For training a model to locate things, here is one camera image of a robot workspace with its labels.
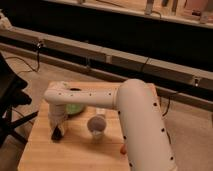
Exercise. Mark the orange carrot toy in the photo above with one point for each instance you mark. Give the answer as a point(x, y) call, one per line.
point(123, 149)

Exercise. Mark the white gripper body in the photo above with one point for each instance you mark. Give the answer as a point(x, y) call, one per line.
point(59, 122)

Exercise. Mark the clear plastic cup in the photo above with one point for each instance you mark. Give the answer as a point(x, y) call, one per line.
point(96, 126)

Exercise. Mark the black eraser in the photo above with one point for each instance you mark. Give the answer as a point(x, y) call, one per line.
point(57, 134)

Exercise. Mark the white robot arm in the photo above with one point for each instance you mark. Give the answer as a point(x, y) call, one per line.
point(142, 124)

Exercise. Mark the small white bottle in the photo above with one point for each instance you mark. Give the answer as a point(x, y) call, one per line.
point(100, 111)

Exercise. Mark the black office chair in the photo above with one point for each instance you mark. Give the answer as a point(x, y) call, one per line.
point(11, 95)

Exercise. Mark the green bowl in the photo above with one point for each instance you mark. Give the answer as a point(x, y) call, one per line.
point(74, 109)

